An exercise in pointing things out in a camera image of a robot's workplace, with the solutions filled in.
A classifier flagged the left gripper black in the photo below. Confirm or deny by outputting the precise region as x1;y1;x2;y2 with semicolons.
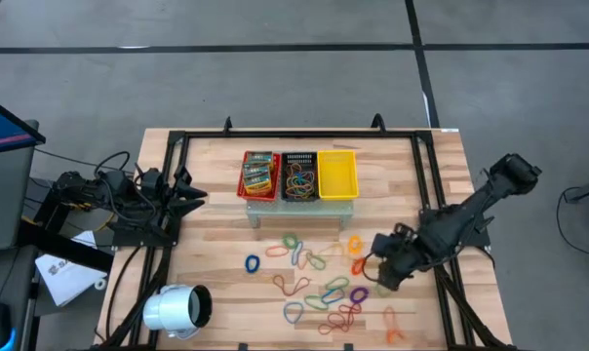
136;164;209;223

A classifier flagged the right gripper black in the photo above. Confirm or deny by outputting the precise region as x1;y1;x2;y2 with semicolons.
371;222;425;293

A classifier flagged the peach rubber band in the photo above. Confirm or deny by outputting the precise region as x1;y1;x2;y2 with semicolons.
382;305;399;332

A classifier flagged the pale yellow rubber band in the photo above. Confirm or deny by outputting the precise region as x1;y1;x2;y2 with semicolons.
318;242;347;258

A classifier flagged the pink rubber band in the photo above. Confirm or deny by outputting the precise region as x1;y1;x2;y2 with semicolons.
296;248;314;271

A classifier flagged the light blue rubber band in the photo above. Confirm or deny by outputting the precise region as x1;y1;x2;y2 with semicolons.
282;300;305;325

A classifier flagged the long red rubber band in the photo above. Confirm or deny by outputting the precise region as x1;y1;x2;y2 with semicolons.
272;274;312;297

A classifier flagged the red plastic basket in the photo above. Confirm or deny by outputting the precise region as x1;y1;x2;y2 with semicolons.
236;149;282;203

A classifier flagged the black plastic basket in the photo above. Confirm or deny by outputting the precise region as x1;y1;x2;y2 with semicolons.
280;150;320;203

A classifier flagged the pale green metal riser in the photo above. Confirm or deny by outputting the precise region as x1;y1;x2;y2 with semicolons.
245;192;355;229

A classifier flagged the white cylinder with black opening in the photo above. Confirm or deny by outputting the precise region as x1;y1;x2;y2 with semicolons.
141;284;214;341

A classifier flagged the yellow plastic basket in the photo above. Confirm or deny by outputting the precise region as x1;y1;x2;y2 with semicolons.
317;149;361;202

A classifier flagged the black stand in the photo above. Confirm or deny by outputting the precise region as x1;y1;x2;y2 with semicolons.
16;177;115;274

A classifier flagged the white paper booklet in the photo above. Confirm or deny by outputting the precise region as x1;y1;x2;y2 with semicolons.
34;229;108;308

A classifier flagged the monitor with blue screen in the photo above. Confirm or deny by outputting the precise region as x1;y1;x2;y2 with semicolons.
0;92;47;157

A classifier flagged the yellow cable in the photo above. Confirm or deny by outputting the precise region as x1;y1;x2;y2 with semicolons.
69;197;115;233

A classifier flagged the black floor cable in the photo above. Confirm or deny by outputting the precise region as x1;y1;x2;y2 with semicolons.
33;148;100;172
555;187;589;258

